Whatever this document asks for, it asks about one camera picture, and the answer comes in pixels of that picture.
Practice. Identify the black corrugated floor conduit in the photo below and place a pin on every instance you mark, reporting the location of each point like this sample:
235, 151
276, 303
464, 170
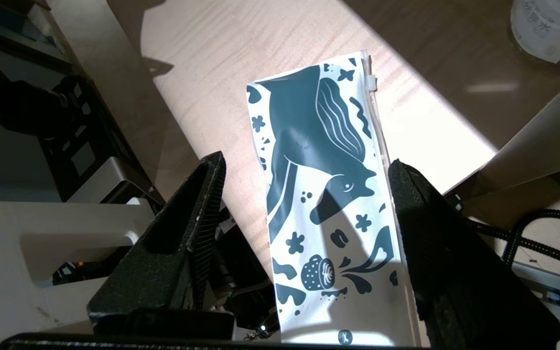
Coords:
547, 214

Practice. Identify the black perforated metal frame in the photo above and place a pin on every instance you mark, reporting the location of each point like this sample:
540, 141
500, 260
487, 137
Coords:
95, 126

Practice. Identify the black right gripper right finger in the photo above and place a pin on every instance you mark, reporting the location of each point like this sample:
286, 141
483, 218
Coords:
464, 291

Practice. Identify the small clear water bottle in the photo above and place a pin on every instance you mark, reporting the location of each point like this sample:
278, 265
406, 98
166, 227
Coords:
552, 29

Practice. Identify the white blue horse pouch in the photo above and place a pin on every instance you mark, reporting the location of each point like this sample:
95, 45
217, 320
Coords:
299, 126

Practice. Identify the black round tube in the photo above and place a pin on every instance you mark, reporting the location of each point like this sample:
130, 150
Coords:
17, 107

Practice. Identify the grey metal power box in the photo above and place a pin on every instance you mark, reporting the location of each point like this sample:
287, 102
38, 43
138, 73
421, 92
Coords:
542, 287

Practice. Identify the black key bundle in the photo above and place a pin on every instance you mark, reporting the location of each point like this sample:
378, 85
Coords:
260, 332

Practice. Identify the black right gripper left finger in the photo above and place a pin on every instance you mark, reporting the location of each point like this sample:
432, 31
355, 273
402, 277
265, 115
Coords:
163, 277

